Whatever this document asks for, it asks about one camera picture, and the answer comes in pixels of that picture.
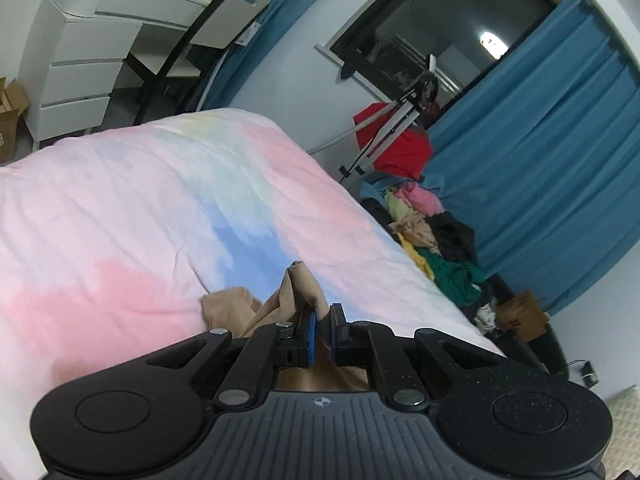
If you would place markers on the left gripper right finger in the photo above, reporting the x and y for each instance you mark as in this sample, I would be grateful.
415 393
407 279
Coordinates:
375 348

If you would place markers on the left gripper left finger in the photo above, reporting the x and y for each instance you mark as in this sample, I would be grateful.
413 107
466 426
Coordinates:
251 365

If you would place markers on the tan beige garment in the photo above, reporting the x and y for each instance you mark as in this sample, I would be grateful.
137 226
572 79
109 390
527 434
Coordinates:
237 310

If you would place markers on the green garment in pile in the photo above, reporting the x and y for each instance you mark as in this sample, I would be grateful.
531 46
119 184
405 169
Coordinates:
463 283

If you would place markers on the yellow beige garment in pile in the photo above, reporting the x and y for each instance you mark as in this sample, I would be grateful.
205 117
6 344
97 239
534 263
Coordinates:
412 231

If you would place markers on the black garment in pile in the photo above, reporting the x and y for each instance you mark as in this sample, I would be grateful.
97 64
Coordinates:
456 240

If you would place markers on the pink garment in pile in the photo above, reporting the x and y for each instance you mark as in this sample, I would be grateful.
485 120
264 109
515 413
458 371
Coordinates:
420 199

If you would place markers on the brown cardboard box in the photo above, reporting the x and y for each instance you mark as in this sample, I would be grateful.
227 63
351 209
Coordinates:
524 316

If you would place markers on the red garment on rack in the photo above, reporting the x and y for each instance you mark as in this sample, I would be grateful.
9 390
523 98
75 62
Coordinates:
406 157

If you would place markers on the pastel multicolour bed sheet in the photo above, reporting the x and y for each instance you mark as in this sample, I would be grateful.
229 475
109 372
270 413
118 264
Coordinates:
110 241

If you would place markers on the blue curtain right panel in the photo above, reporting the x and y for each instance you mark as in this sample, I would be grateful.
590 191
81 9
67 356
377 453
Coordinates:
541 158

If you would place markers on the blue curtain panel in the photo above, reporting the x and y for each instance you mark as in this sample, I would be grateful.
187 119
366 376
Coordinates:
541 158
224 83

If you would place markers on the grey backed chair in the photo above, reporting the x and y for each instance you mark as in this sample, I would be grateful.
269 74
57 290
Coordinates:
219 25

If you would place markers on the dark glass window door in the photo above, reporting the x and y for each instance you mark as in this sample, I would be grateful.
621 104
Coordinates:
393 42

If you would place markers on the blue curtain left panel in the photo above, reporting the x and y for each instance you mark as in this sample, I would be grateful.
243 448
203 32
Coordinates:
224 83

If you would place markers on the cardboard box by dresser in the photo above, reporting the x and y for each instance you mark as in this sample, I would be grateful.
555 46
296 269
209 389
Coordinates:
14 104

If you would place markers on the white drawer dresser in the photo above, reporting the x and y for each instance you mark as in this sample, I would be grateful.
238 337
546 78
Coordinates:
74 53

